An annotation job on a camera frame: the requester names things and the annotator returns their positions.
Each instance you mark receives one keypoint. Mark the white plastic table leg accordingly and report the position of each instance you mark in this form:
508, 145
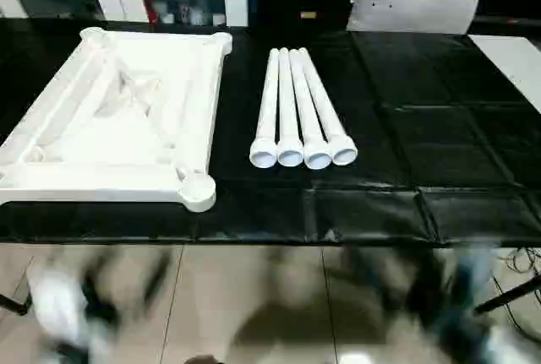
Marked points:
324, 111
267, 111
287, 111
306, 111

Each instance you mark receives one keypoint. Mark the white plastic table top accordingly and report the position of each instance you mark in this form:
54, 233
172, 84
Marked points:
110, 144

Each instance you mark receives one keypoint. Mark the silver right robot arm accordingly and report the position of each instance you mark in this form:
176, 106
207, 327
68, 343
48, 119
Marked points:
461, 313

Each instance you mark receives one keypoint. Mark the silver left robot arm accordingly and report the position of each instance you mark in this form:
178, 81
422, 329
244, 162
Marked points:
59, 305

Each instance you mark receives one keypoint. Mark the black work mat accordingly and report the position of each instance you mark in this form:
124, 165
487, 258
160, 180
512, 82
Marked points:
423, 170

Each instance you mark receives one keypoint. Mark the white flat panel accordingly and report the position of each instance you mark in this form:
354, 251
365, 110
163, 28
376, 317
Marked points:
516, 60

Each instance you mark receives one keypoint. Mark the black stand leg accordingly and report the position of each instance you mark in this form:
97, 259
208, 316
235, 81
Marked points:
507, 295
13, 303

